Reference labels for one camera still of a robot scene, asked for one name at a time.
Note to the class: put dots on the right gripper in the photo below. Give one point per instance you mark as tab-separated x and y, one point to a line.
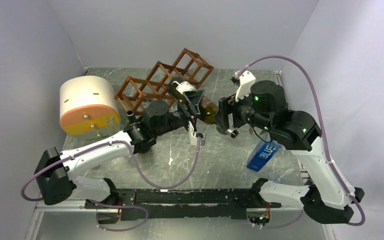
227	105

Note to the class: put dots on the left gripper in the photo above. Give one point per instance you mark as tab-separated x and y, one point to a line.
194	98

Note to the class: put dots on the green wine bottle tan label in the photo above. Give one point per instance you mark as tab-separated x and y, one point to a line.
178	85

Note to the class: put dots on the clear glass bottle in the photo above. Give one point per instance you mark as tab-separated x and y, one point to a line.
114	124

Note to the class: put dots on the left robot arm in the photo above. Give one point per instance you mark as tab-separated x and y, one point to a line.
59	174

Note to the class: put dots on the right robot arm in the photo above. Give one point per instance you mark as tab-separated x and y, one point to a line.
328	199

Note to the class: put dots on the clear round bottle red label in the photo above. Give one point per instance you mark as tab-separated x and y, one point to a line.
225	132

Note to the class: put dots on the brown wooden wine rack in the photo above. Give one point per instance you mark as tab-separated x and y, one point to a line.
137	93

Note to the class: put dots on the blue square bottle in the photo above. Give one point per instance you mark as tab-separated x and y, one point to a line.
262	154

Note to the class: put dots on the dark wine bottle left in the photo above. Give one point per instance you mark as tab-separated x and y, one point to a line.
130	116

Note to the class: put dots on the cream orange cylindrical box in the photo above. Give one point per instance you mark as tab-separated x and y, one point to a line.
85	104

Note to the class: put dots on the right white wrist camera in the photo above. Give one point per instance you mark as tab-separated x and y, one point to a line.
243	81

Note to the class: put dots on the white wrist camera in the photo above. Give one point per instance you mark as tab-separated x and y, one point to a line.
195	137
243	81

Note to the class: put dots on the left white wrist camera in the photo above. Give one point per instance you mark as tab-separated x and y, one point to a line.
195	137

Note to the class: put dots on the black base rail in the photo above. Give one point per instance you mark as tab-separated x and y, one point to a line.
183	203

